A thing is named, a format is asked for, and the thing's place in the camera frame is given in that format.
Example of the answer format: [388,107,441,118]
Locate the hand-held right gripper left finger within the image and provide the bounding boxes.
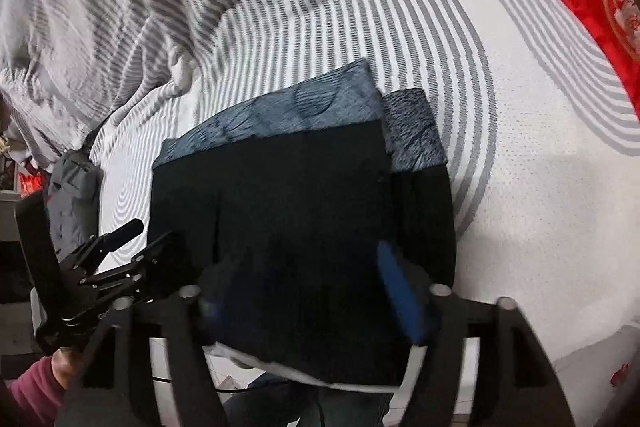
[59,263,242,427]

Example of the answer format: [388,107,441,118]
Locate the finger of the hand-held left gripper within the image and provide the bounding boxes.
[80,231,176,303]
[59,218,147,275]

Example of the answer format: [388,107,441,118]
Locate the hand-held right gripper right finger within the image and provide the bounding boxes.
[377,239,576,427]

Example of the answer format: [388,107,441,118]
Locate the black pants with blue-grey band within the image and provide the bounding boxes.
[150,59,457,388]

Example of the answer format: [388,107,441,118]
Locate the person's left forearm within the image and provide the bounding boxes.
[0,354,68,427]

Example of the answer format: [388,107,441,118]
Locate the person's left hand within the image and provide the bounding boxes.
[50,347,83,390]

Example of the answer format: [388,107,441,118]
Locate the grey garment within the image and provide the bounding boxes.
[45,149,103,268]

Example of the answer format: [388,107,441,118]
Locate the red paper decoration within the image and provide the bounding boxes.
[17,172,48,198]

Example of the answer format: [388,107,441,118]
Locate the grey white striped bed sheet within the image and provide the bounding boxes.
[90,0,640,408]

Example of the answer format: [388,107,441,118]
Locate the grey white striped quilt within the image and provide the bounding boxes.
[0,0,311,172]

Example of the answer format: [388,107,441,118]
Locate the red patterned cloth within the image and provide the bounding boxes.
[606,359,640,389]

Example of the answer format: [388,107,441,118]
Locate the black cable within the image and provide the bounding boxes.
[150,374,266,395]

